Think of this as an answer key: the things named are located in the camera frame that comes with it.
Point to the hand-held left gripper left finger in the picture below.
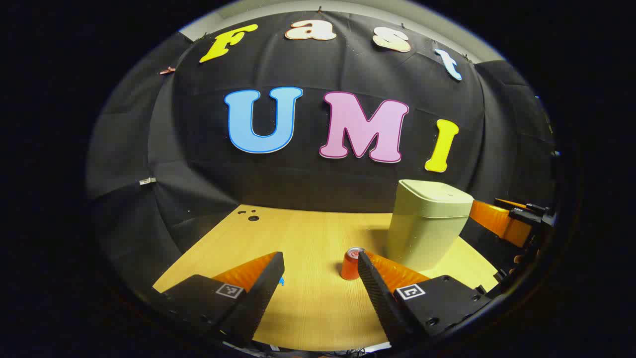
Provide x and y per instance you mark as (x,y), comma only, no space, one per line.
(258,293)

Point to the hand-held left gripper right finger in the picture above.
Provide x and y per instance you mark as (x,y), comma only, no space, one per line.
(377,293)

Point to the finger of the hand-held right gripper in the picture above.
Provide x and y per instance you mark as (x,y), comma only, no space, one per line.
(499,223)
(509,203)

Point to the red pop can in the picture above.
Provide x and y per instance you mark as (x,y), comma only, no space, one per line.
(349,269)

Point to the green desktop garbage bin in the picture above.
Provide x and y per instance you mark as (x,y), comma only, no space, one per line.
(427,223)

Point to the wooden desktop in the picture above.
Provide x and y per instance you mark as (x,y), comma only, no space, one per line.
(308,238)

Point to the black backdrop cloth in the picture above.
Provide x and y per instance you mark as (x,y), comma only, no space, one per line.
(198,149)

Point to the silver metal clip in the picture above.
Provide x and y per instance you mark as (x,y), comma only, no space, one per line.
(147,181)

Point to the copper metal clip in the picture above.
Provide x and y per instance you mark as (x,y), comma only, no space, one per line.
(167,70)

